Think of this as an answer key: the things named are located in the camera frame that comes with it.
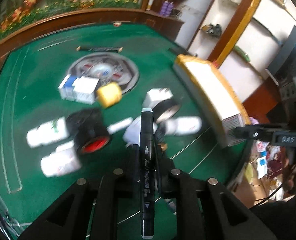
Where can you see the round mahjong table control panel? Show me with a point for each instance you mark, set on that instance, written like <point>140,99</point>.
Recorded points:
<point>107,67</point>

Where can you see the yellow tape roll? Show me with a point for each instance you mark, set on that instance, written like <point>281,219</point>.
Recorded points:
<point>110,94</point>

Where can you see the white medicine bottle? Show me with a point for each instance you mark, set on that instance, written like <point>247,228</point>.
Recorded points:
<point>62,161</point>

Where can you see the white rounded box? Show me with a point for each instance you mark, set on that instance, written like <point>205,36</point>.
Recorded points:
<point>184,125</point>

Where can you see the black marker pen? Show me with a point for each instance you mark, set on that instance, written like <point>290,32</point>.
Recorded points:
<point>147,174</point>

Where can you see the white tray with yellow rim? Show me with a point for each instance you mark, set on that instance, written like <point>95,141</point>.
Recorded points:
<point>220,105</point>

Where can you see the white plug charger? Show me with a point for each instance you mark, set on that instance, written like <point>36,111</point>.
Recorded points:
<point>155,96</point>

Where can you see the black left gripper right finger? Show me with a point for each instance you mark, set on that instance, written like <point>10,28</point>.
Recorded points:
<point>205,209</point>

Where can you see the black tape roll red core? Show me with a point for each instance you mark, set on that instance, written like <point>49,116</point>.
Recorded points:
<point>88,129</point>

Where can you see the purple bottle pair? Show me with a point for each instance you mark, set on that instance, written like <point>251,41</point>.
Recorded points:
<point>166,8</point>

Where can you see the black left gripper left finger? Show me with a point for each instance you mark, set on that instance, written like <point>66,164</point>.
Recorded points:
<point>88,209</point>

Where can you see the white bottle with green label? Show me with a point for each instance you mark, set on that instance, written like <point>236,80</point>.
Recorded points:
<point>47,133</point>

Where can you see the blue and white small box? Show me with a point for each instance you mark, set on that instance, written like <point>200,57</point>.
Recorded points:
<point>78,89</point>

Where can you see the black long stick gold ends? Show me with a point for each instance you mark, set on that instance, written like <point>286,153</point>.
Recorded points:
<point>100,49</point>

